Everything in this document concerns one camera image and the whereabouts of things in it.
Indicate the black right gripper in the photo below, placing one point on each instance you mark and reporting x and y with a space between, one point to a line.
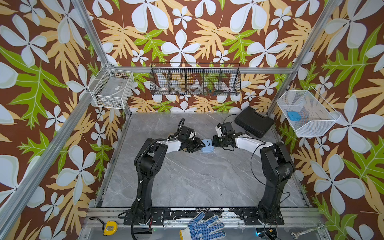
214 141

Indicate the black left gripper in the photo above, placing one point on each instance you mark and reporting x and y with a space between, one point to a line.
198 144

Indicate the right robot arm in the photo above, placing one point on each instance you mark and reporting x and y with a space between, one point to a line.
277 167

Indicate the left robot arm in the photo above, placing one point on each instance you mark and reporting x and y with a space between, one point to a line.
149 161

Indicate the black plastic tool case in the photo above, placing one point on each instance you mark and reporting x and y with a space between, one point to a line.
253 122

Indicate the blue object in basket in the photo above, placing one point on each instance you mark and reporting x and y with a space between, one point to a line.
294 116

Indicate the blue dotted work glove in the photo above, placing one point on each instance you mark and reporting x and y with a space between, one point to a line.
200 229

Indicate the yellow tape measure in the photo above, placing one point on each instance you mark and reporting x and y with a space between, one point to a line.
110 228

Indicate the silver spanner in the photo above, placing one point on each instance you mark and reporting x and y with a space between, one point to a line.
296 235

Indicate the black wire basket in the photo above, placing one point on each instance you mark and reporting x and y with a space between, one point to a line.
208 79

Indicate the white wire basket right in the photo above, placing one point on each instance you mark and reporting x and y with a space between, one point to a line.
318 115

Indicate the white wire basket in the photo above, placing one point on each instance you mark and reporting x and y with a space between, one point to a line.
111 87
318 115

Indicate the white wire basket left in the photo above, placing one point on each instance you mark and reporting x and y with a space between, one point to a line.
111 87

